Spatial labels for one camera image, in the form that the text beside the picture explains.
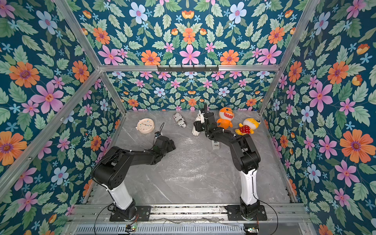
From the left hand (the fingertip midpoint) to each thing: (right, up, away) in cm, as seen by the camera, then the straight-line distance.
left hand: (172, 143), depth 99 cm
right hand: (+21, +17, +2) cm, 27 cm away
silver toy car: (+4, +16, +12) cm, 20 cm away
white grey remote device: (+30, -1, -3) cm, 30 cm away
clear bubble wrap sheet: (+12, -11, -6) cm, 17 cm away
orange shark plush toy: (+39, +20, +9) cm, 45 cm away
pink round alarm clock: (-22, +12, +9) cm, 26 cm away
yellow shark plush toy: (+53, +11, +3) cm, 55 cm away
